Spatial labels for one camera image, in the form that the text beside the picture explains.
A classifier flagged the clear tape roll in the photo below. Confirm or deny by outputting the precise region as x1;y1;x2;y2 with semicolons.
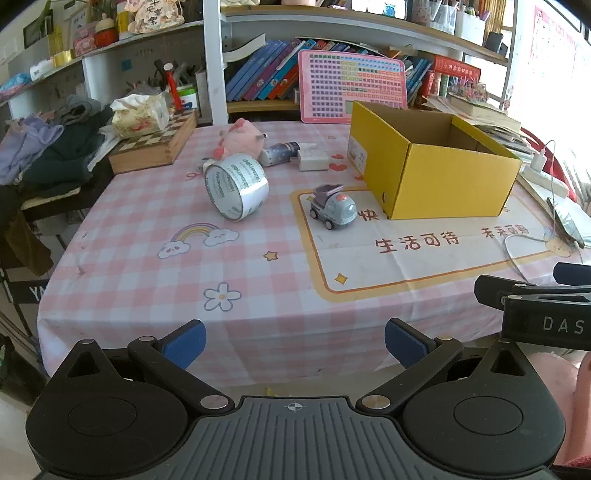
203;153;269;222

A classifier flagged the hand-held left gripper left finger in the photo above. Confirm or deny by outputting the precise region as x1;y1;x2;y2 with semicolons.
48;319;236;414

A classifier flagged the red boxed book set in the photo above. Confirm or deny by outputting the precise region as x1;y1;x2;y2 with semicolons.
427;54;482;97

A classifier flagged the floral tissue pack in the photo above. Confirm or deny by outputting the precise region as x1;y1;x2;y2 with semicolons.
110;92;171;139

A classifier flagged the heart shaped sign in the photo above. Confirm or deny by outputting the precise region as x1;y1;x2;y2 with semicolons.
127;0;185;34

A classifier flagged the yellow cardboard box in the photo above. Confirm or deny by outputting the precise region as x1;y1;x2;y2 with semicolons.
347;100;523;221

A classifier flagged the pile of clothes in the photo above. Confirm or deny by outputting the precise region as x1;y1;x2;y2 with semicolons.
0;95;116;197

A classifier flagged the black small box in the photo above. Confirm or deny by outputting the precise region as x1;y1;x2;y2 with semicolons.
485;31;509;58

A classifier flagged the red round tin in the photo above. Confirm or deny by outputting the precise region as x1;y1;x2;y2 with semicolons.
95;14;118;47

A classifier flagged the dark spray bottle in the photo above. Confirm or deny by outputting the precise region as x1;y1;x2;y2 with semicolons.
257;141;319;167

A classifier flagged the pink plush toy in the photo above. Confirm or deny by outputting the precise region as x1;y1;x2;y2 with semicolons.
213;117;267;160

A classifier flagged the stack of papers and books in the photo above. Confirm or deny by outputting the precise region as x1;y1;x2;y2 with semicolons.
422;90;522;139

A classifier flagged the pink fabric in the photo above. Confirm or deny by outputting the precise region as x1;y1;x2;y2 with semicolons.
526;350;591;467

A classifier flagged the wooden chess box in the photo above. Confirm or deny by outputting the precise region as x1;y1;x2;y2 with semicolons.
107;108;199;175

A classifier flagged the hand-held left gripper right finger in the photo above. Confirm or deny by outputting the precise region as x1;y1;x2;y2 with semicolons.
355;318;536;416

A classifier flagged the grey toy truck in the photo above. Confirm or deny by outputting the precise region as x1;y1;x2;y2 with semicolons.
308;184;357;232

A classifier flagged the white pen container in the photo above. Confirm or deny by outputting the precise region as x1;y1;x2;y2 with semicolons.
455;14;485;47

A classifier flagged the pink wall poster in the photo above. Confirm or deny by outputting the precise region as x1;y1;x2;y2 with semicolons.
529;4;578;88

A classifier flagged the red pen with white cap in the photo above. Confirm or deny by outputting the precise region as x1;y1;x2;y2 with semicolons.
163;62;183;112

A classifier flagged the pink learning board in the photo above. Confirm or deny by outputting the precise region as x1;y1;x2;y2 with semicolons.
298;49;408;124

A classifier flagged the row of blue books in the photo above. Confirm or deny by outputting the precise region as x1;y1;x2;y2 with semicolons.
225;38;435;104

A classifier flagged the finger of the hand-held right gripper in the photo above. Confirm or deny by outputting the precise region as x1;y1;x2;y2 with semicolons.
553;262;591;286
474;274;591;319

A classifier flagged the white bookshelf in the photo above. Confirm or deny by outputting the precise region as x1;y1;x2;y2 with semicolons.
0;0;522;127

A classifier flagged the white charger plug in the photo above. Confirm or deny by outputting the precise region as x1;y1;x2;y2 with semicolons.
298;148;329;172

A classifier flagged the white power strip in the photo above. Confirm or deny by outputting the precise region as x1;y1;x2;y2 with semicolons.
519;166;568;199

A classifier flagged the silver foil bag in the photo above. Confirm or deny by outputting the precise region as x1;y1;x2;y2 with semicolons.
547;198;587;247

